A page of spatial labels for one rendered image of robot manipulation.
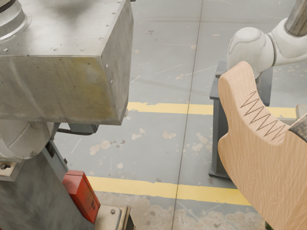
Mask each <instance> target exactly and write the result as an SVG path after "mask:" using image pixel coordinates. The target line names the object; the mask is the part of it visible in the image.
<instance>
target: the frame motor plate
mask: <svg viewBox="0 0 307 230"><path fill-rule="evenodd" d="M24 162H25V160H22V162H21V163H18V162H3V161H0V180H3V181H15V179H16V177H17V176H18V174H19V172H20V170H21V168H22V166H23V164H24Z"/></svg>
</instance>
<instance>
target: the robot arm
mask: <svg viewBox="0 0 307 230"><path fill-rule="evenodd" d="M306 58H307V0H296V2H295V4H294V6H293V8H292V10H291V12H290V14H289V16H288V18H285V19H283V20H282V21H281V22H280V23H279V24H278V25H277V26H276V27H275V28H274V29H273V30H272V31H271V32H270V33H266V34H264V33H263V32H262V31H261V30H259V29H257V28H253V27H245V28H242V29H240V30H238V31H237V32H236V33H235V34H234V36H233V37H232V39H231V41H230V44H229V47H228V54H227V66H226V71H221V72H216V78H220V76H221V75H223V74H224V73H226V72H227V71H228V70H230V69H231V68H232V67H234V66H235V65H237V64H238V63H239V62H241V61H245V62H247V63H248V64H249V65H250V66H251V68H252V70H253V74H254V79H255V83H256V88H257V92H258V95H259V94H260V92H261V90H260V81H261V75H262V74H263V71H264V70H266V69H268V68H270V67H275V66H282V65H287V64H291V63H296V62H299V61H301V60H304V59H306Z"/></svg>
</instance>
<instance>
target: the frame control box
mask: <svg viewBox="0 0 307 230"><path fill-rule="evenodd" d="M68 125H69V127H70V130H69V129H63V128H58V130H57V132H62V133H68V134H74V135H82V136H89V135H92V134H93V133H96V132H97V130H98V127H99V125H95V124H77V123H68Z"/></svg>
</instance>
